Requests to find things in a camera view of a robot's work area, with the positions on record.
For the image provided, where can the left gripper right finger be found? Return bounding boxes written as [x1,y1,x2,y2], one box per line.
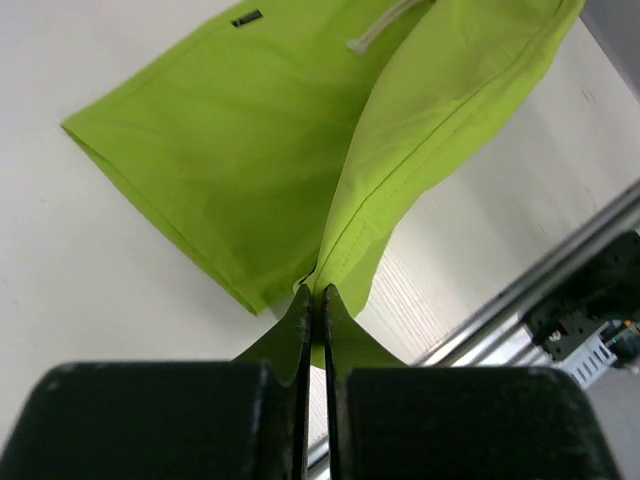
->
[322,286,620,479]

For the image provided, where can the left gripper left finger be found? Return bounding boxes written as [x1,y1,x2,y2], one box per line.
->
[1,287,312,479]

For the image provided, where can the lime green shorts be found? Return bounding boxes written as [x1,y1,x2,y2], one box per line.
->
[60,0,587,321]

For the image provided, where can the aluminium mounting rail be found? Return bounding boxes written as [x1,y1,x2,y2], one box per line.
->
[307,186,639,479]

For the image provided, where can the white slotted cable duct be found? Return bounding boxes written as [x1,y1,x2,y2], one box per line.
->
[560,333,618,390]

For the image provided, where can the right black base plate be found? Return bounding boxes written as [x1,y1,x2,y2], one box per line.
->
[523,231,639,362]

